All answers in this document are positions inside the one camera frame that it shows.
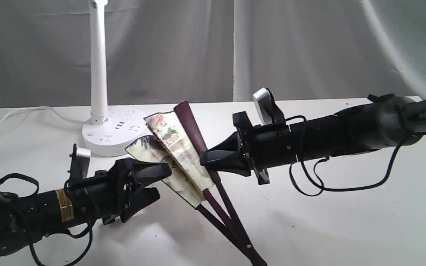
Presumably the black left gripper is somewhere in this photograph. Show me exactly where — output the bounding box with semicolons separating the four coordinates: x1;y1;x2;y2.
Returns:
65;158;172;225

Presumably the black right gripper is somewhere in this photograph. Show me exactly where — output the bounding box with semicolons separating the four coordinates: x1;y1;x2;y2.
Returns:
200;112;297;185

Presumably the painted paper folding fan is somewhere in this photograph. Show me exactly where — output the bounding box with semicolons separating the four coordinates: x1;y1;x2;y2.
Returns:
125;101;267;266

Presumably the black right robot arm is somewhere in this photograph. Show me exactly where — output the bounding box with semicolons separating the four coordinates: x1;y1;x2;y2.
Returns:
200;88;426;185

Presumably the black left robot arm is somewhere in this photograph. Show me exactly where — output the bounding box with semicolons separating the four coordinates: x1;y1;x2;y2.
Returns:
0;158;172;256

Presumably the grey backdrop curtain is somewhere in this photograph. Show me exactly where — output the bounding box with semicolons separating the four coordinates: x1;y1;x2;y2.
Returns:
0;0;426;108

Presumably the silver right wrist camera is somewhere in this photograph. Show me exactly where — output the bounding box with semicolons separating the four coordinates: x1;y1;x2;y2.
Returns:
252;87;285;125

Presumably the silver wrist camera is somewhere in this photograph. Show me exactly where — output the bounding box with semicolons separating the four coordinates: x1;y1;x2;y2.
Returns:
68;144;91;181
252;87;285;125

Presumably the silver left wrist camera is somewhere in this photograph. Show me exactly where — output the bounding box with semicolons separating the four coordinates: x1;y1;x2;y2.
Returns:
68;144;91;181

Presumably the white power cable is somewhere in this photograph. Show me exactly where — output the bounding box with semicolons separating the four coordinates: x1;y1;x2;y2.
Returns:
0;107;88;153

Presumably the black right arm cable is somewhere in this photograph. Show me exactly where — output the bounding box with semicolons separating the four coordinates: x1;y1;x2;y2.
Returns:
285;115;426;197

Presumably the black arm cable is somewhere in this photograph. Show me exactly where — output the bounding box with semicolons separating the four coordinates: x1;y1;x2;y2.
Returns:
285;115;426;197
0;173;104;266

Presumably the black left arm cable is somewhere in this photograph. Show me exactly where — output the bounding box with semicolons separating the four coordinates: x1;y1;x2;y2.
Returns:
0;173;104;266

